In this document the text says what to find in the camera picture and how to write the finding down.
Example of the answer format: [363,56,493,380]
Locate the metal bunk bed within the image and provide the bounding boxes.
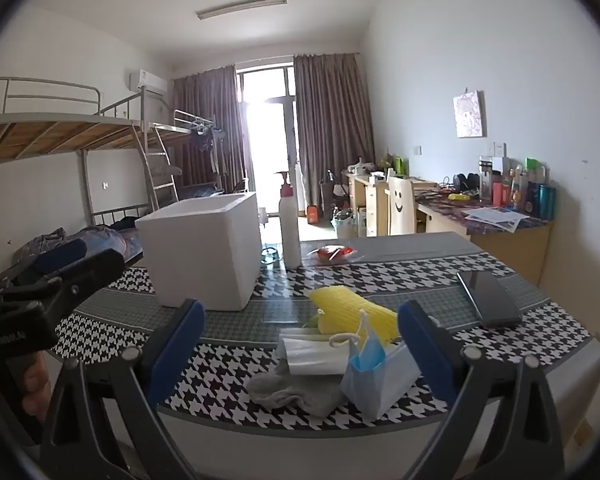
[145,109,229,202]
[0,77,156,266]

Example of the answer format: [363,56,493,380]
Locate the grey sock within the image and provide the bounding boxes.
[245,357,348,417]

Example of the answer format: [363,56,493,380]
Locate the white foam box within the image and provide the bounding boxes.
[135,191,260,312]

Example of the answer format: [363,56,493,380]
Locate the white air conditioner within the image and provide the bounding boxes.
[129,69,168,95]

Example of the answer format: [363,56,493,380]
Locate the wooden desk with patterned top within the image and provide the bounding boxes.
[415,190,556,286]

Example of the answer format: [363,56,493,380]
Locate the white packaged face mask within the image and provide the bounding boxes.
[282,336,351,377]

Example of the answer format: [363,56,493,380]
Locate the blue face mask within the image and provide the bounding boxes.
[340,309,423,420]

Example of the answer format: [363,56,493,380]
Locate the person's left hand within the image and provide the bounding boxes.
[21,352,52,423]

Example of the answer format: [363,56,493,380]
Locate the plain wooden desk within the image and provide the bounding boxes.
[342,170,438,238]

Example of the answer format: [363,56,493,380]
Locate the printed papers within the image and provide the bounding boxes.
[462,207,531,233]

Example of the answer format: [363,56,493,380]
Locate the ceiling tube light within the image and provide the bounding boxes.
[196,0,289,21]

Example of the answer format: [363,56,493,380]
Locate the blue quilt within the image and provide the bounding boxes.
[12,225,143,271]

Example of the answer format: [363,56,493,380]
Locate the glass balcony door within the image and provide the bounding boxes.
[235,62,301,211]

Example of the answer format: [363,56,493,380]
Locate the wall poster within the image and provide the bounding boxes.
[452,90,487,139]

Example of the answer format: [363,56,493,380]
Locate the waste bin with bag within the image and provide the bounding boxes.
[331,207,356,238]

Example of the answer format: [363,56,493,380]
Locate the wooden smiley face chair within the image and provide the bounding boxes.
[386,175,416,236]

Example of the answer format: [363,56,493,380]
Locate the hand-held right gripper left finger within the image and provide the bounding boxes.
[40,299,207,480]

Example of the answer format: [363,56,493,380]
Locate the white pump lotion bottle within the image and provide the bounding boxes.
[274,170,303,270]

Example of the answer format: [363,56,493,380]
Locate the hanging dark clothes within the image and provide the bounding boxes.
[190,127,231,176]

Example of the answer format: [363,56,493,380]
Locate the black smartphone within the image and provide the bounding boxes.
[456,270,523,330]

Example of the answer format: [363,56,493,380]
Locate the row of toiletry bottles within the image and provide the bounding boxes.
[477,156,557,221]

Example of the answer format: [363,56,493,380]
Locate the navy mattress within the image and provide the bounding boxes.
[177,184,223,201]

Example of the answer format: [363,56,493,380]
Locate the yellow foam net sleeve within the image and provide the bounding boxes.
[310,285,401,353]

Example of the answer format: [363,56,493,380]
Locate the houndstooth tablecloth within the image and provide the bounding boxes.
[52,232,598,431]

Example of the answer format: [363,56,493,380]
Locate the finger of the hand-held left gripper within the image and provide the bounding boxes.
[0,238,88,291]
[59,248,127,311]

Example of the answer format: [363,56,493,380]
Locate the brown curtain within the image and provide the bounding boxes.
[293,52,376,211]
[171,64,246,193]

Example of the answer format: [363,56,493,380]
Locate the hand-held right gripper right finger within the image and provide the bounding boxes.
[397,300,567,480]

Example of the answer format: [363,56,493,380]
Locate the red snack packet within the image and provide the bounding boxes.
[312,244,356,263]

